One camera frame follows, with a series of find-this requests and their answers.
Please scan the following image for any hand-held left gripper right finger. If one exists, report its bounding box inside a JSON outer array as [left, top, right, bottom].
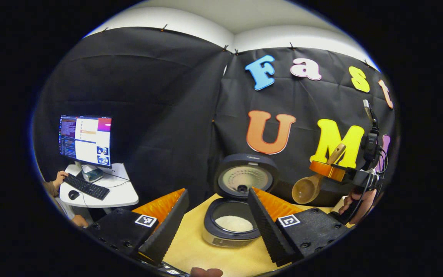
[[247, 187, 349, 267]]

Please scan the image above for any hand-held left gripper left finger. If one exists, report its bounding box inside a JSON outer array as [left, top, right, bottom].
[[85, 188, 190, 266]]

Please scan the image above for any wooden spoon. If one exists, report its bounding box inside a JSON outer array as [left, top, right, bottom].
[[291, 143, 347, 205]]

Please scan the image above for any dark grey rice cooker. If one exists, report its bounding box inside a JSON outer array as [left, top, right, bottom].
[[202, 153, 280, 248]]

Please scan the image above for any white side table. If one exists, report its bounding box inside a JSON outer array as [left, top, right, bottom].
[[59, 163, 139, 214]]

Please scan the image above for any black keyboard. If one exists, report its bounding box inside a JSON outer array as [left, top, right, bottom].
[[63, 174, 110, 201]]

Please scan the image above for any computer monitor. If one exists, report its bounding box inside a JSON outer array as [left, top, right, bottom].
[[59, 115, 112, 169]]

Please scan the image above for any black backdrop cloth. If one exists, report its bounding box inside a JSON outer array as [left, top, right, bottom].
[[33, 26, 397, 216]]

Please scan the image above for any row of black cloth clips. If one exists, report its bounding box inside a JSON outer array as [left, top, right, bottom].
[[100, 24, 370, 65]]

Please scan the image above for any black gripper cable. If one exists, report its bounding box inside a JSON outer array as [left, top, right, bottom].
[[354, 146, 386, 224]]

